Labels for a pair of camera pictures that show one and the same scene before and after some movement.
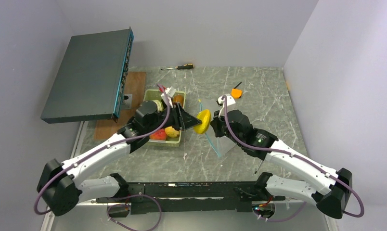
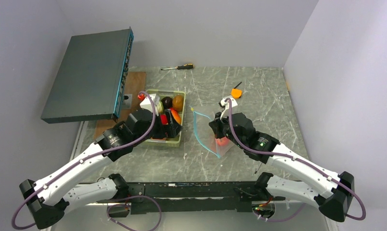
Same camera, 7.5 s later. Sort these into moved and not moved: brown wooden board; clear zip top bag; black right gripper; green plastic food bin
Moved: clear zip top bag
Not moved: green plastic food bin; brown wooden board; black right gripper
